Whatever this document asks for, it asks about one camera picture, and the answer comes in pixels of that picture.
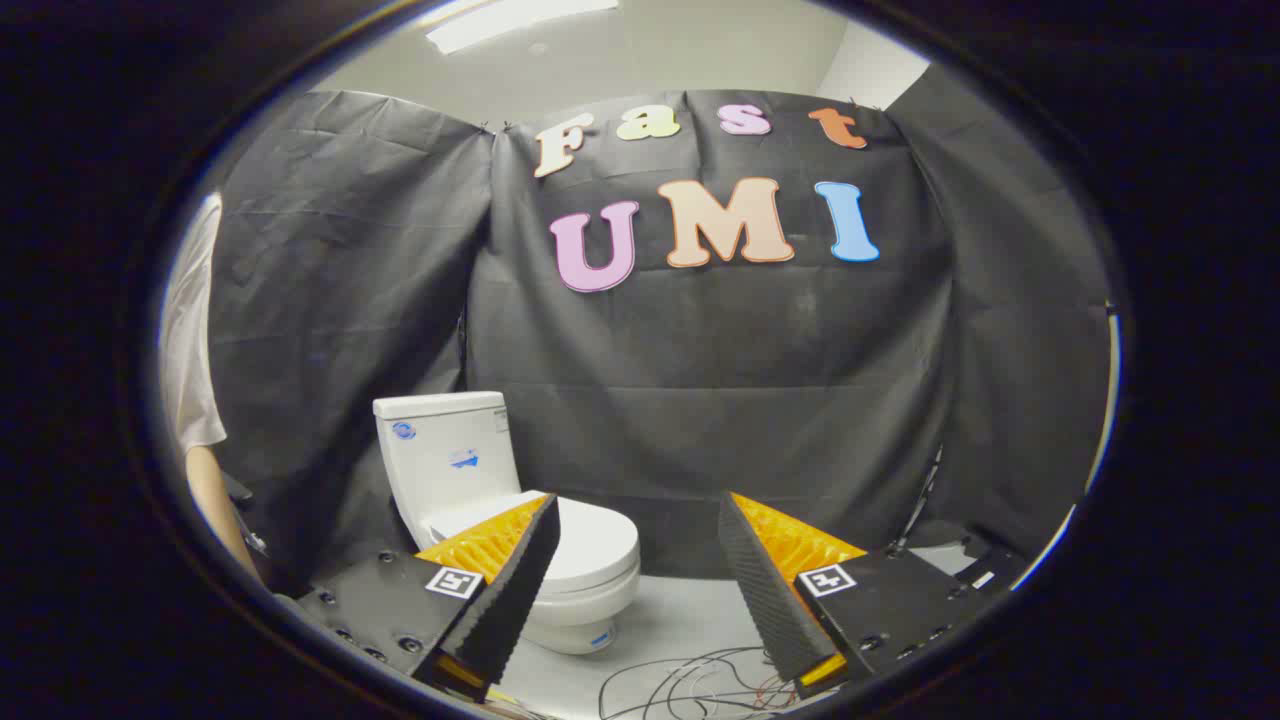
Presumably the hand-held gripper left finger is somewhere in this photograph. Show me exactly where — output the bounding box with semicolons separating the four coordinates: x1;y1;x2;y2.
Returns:
298;492;562;703

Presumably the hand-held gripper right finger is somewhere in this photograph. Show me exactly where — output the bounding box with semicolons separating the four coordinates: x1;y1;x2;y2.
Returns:
718;490;991;699

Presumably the white toilet lid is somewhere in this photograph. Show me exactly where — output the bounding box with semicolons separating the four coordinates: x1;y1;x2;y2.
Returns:
428;490;641;594

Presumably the white toilet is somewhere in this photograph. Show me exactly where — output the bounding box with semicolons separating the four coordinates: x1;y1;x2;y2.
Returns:
373;392;642;656

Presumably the black backdrop cloth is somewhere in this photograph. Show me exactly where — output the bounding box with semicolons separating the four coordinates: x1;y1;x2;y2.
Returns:
205;65;1113;601

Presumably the black device white label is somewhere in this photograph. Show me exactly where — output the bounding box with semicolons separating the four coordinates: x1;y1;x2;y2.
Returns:
955;545;1031;593

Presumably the person's white shirt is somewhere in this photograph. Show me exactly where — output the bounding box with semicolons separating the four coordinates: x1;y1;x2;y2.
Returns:
160;193;229;463

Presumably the ceiling light panel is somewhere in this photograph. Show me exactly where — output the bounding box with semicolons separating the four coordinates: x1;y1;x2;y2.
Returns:
425;0;621;56

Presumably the tangle of floor cables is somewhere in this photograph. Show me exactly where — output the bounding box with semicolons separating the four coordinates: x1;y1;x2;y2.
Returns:
598;646;803;720

